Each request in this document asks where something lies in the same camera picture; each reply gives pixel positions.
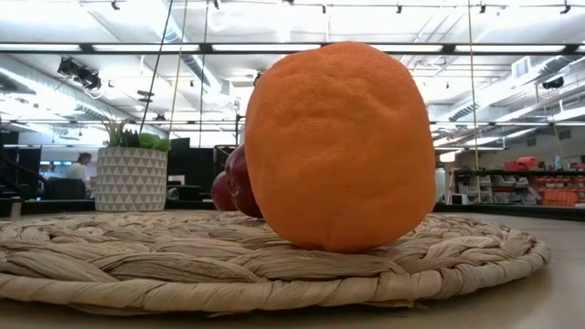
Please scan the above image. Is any overhead LED light bar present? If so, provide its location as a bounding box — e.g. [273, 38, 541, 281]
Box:
[0, 40, 585, 57]

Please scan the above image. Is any round woven placemat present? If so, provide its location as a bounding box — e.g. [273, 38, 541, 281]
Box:
[0, 209, 553, 317]

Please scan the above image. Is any person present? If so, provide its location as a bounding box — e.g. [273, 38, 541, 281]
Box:
[63, 152, 93, 184]

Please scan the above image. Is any orange citrus fruit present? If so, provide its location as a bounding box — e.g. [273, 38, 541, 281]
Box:
[244, 40, 438, 255]

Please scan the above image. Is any shelf rack with red bins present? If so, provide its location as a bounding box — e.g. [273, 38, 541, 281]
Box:
[450, 154, 585, 207]

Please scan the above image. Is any dark maroon plum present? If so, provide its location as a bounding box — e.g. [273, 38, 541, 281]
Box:
[224, 142, 265, 219]

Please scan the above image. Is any succulent in white patterned pot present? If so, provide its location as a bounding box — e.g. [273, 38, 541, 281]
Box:
[94, 117, 173, 213]

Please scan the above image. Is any thin black hanging cable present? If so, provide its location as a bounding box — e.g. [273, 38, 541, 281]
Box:
[138, 0, 175, 134]

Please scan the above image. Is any red pomegranate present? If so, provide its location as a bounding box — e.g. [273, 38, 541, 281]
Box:
[210, 171, 239, 212]

